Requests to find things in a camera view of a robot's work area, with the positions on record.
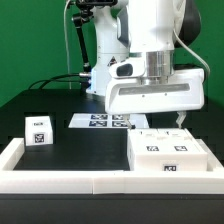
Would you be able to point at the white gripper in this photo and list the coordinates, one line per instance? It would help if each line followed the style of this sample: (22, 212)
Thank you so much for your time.
(126, 93)

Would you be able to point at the white marker sheet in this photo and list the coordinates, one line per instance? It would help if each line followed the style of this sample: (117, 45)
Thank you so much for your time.
(94, 120)

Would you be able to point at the white cabinet top block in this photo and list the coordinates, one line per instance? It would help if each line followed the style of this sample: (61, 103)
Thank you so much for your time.
(38, 130)

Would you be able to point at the white U-shaped fence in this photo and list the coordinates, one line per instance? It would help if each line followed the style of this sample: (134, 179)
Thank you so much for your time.
(104, 182)

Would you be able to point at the white cabinet body box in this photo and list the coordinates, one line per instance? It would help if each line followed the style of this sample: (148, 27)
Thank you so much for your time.
(167, 161)

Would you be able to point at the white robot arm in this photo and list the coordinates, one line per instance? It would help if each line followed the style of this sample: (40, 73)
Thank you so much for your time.
(143, 29)

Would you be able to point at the white cabinet door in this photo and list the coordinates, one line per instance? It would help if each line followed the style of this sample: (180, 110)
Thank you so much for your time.
(177, 141)
(145, 141)

